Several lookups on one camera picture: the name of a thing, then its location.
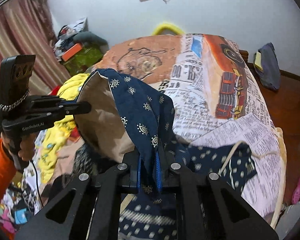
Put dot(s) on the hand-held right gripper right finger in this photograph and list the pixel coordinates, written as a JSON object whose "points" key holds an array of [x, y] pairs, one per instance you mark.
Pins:
{"points": [[158, 171]]}

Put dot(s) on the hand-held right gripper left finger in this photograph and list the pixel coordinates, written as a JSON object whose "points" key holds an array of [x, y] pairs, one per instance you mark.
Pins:
{"points": [[139, 171]]}

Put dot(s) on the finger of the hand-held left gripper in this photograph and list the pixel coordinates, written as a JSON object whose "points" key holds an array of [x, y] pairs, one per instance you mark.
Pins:
{"points": [[52, 100], [77, 108]]}

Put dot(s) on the navy patterned hooded jacket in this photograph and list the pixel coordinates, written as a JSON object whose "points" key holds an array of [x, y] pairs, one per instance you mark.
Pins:
{"points": [[140, 115]]}

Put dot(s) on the person's left forearm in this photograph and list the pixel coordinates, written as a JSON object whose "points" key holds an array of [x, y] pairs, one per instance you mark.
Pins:
{"points": [[0, 175]]}

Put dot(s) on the pile of mixed clothes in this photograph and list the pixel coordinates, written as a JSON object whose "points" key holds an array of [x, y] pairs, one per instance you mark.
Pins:
{"points": [[70, 32]]}

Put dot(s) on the person's left hand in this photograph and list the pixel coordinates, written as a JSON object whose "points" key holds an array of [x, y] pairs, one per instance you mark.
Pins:
{"points": [[27, 146]]}

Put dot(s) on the red garment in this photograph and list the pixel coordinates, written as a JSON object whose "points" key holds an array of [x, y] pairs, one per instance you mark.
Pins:
{"points": [[55, 90]]}

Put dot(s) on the yellow cartoon blanket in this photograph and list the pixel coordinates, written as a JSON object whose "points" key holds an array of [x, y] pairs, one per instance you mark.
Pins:
{"points": [[65, 120]]}

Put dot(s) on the striped brown curtain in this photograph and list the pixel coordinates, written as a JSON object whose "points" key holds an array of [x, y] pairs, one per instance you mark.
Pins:
{"points": [[22, 42]]}

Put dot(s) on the green patterned table cloth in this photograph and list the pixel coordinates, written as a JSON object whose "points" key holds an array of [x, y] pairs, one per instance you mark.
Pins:
{"points": [[83, 60]]}

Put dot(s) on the orange box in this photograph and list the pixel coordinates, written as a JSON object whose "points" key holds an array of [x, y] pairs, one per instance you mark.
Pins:
{"points": [[71, 52]]}

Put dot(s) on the newspaper print bedsheet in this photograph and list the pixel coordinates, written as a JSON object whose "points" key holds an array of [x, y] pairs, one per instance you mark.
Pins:
{"points": [[215, 80]]}

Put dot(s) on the yellow round chair back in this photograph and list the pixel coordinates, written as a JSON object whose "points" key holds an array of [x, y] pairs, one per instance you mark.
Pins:
{"points": [[166, 27]]}

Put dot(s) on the pink slipper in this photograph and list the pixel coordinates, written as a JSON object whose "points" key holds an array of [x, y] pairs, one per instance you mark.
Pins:
{"points": [[298, 190]]}

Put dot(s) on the yellow item in bag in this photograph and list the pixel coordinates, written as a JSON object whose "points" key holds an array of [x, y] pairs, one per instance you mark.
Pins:
{"points": [[258, 58]]}

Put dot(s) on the dark grey bag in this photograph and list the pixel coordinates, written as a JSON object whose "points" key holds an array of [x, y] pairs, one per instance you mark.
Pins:
{"points": [[268, 65]]}

